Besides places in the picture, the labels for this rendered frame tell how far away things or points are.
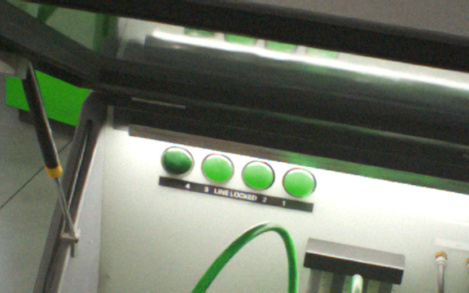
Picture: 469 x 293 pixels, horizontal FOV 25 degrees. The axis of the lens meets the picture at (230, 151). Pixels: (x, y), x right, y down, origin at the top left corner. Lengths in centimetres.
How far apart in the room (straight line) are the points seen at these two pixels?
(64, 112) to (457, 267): 299
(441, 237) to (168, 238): 41
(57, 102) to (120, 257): 276
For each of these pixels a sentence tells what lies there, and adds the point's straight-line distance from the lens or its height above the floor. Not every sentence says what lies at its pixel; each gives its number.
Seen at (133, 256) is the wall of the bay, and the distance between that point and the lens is 164.
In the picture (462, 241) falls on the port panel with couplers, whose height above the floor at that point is 133.
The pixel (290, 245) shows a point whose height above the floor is 135.
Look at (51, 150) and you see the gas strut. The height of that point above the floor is 150.
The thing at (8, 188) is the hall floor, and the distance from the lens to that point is 410.
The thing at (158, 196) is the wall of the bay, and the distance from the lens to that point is 157.
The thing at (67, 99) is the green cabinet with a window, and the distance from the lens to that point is 434.
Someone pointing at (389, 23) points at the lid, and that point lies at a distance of 55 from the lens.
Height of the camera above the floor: 213
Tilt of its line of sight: 29 degrees down
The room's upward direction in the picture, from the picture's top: 7 degrees clockwise
